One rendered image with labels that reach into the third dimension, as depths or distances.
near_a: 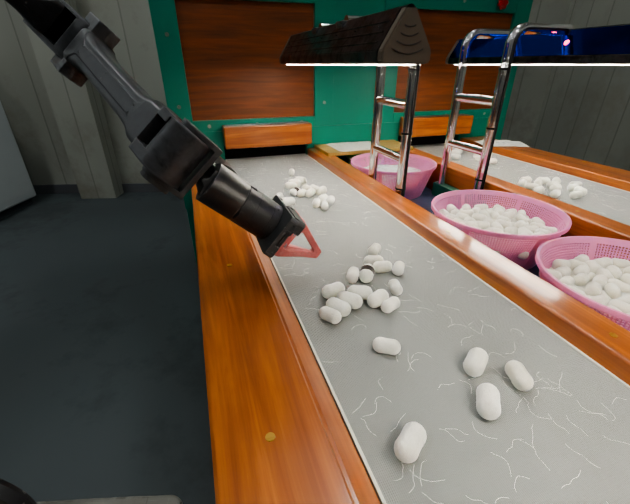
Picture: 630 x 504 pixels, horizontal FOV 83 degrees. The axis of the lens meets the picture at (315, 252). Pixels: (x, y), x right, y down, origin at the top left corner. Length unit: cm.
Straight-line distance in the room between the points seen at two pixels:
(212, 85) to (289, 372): 107
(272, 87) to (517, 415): 117
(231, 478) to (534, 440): 27
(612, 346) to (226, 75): 118
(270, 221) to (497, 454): 36
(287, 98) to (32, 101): 284
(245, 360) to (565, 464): 30
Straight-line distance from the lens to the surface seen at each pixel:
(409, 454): 34
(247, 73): 132
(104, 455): 138
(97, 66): 67
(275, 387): 37
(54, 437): 151
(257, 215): 48
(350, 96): 142
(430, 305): 53
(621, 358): 51
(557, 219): 90
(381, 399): 39
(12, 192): 365
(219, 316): 46
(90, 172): 362
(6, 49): 391
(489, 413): 39
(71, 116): 356
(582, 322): 54
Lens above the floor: 104
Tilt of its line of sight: 28 degrees down
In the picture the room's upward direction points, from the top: straight up
